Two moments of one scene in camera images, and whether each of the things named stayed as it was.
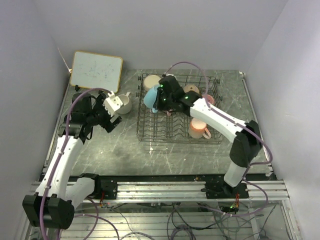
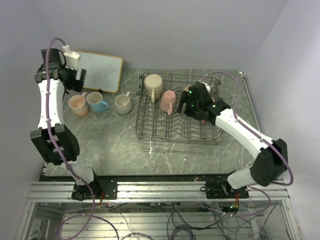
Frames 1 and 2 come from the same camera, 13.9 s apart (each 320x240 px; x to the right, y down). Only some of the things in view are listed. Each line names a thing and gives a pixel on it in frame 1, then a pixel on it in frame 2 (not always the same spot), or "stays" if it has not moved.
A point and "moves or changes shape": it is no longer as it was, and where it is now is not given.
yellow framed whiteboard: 94,70 stays
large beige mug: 150,81 stays
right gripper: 158,102 to 186,97
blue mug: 149,98 moves or changes shape
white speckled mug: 127,103 stays
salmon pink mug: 197,129 moves or changes shape
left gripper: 107,124 to 77,85
